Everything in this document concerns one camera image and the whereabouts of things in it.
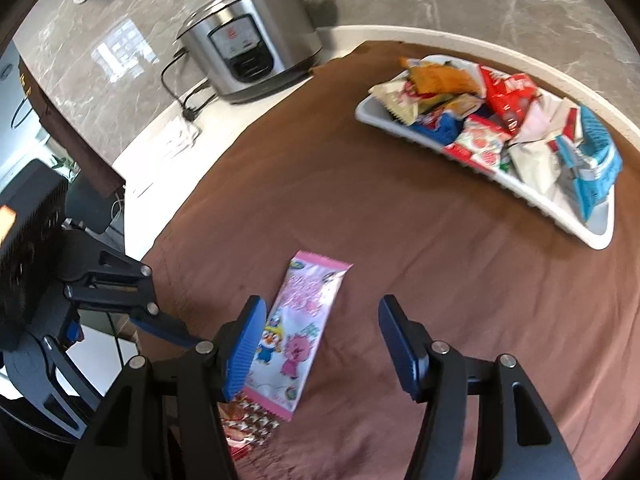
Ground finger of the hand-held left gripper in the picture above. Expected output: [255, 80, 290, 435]
[62, 242, 202, 350]

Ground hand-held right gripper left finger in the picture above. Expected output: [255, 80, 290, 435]
[62, 295, 268, 480]

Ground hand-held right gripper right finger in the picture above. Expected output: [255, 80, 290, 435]
[377, 295, 576, 480]

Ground pink cartoon snack packet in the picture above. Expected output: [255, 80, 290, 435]
[244, 250, 354, 422]

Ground red checkered snack packet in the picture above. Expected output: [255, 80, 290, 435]
[220, 392, 280, 461]

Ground white ribbed plastic tray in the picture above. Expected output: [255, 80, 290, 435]
[354, 54, 615, 251]

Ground pile of mixed snacks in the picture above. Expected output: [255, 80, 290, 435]
[369, 57, 623, 223]

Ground brown tablecloth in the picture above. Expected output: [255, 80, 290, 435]
[137, 39, 640, 480]

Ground white power strip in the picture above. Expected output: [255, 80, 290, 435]
[150, 115, 203, 153]

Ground silver rice cooker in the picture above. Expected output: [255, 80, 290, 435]
[176, 0, 325, 106]

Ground black power cable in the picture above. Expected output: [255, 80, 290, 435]
[160, 47, 216, 123]

